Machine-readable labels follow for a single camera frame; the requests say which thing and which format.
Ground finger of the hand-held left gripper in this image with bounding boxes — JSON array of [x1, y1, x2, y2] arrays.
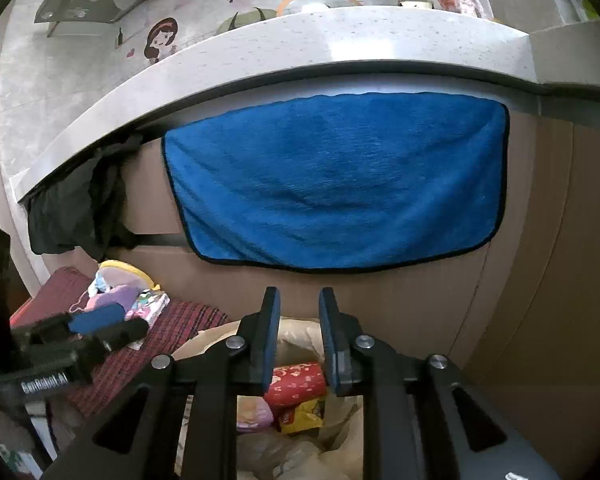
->
[[75, 318, 150, 361], [10, 303, 127, 346]]

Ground white stone countertop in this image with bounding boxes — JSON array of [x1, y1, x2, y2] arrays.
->
[[10, 6, 600, 203]]

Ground floral tissue pack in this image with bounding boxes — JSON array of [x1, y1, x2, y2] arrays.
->
[[125, 290, 171, 331]]

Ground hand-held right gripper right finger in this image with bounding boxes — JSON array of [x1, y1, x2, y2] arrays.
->
[[318, 287, 566, 480]]

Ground black cloth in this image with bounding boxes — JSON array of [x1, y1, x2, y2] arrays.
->
[[27, 132, 146, 256]]

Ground green and white plastic bag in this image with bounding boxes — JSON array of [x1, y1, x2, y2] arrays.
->
[[555, 0, 600, 23]]

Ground pink packet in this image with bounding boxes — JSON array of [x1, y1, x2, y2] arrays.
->
[[236, 395, 276, 433]]

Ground red drink can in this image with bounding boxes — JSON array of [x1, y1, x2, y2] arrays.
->
[[264, 361, 328, 407]]

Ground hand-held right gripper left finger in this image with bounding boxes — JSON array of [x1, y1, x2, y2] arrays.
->
[[40, 286, 282, 480]]

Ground red plaid cloth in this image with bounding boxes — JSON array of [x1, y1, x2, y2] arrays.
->
[[10, 266, 231, 418]]

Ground yellow and red snack wrapper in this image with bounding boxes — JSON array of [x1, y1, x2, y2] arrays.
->
[[279, 395, 327, 435]]

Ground blue face mask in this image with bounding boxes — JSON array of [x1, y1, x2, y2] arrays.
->
[[70, 269, 118, 311]]

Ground blue towel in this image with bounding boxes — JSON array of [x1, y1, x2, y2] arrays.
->
[[161, 91, 510, 273]]

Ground round wooden-framed mirror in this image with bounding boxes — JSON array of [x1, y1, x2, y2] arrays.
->
[[276, 0, 358, 16]]

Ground yellow-rimmed round lid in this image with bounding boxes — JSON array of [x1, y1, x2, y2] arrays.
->
[[99, 259, 162, 293]]

